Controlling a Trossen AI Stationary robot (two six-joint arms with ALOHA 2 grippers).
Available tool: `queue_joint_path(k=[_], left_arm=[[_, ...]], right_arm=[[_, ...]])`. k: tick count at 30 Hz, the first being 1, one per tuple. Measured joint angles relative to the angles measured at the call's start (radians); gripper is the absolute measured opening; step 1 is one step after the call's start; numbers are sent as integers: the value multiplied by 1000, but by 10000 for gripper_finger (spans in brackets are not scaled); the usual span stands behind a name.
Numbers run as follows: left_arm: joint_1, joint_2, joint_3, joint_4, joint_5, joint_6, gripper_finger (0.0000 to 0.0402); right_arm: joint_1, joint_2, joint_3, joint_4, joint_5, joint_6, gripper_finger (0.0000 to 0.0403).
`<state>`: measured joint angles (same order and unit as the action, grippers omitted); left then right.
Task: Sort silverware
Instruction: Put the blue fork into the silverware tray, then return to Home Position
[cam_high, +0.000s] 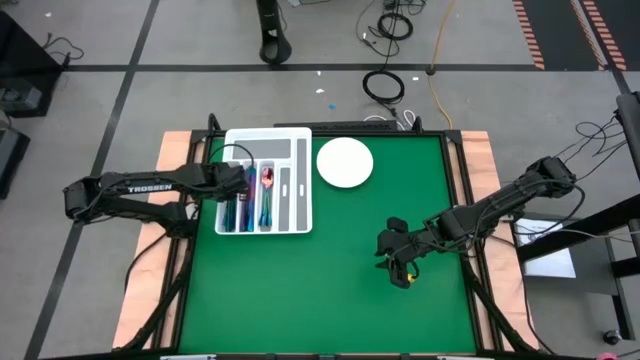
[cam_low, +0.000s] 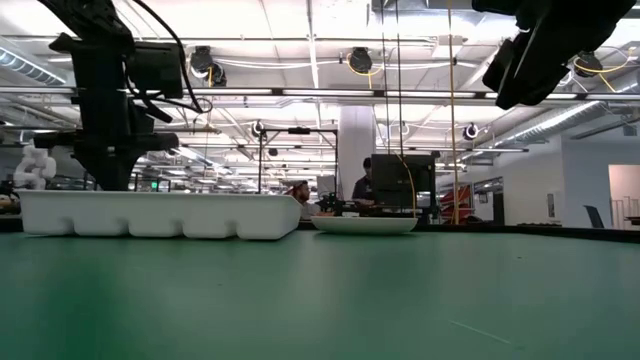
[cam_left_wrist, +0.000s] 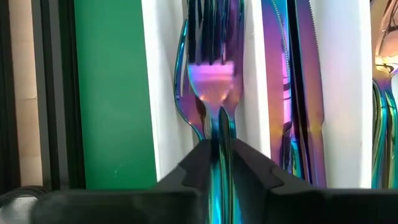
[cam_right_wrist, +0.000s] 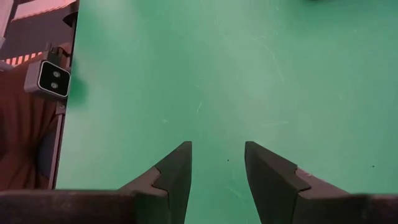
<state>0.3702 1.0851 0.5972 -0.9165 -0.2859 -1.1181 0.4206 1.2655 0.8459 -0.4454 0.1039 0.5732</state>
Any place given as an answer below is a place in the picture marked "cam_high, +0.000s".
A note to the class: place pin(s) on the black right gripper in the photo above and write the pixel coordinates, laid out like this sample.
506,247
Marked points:
405,245

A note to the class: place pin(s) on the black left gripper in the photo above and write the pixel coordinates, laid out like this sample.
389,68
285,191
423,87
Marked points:
227,181

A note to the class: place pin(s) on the iridescent rainbow knife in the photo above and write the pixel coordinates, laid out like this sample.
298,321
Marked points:
246,215
253,200

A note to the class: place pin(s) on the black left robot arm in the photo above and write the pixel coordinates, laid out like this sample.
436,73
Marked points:
130,192

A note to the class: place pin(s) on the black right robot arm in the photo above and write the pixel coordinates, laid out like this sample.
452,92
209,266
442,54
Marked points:
505,205

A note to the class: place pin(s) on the white plastic cutlery tray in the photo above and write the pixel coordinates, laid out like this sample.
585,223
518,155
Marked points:
295,180

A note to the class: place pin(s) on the green table mat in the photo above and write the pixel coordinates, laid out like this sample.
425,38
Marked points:
325,290

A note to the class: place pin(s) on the white round plate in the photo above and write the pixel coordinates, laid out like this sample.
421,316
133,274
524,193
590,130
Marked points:
345,162

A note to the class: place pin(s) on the black flat bar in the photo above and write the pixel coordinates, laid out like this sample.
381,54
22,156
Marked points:
335,125

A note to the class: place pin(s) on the black floor stand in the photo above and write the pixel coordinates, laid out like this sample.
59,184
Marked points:
274,50

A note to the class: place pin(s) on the black side stand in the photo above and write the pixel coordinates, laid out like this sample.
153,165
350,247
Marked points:
600,222

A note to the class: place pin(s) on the black equipment case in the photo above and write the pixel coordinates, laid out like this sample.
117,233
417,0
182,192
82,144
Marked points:
12,160

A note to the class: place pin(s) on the black caster wheel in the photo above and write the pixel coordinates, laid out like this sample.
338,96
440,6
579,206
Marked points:
612,337

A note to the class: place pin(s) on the pink round object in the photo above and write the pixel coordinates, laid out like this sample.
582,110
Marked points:
607,356

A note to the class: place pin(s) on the black cabinet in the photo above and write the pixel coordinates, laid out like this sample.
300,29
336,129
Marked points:
25,65

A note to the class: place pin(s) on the black orange-striped floor mat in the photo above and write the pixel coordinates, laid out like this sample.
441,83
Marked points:
625,25
560,30

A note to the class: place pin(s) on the silver metal bracket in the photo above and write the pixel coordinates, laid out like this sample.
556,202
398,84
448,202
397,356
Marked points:
465,357
187,357

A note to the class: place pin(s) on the black aluminium table frame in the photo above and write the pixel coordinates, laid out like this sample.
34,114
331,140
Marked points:
430,133

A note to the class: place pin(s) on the black post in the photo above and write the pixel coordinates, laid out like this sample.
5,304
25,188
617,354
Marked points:
629,135

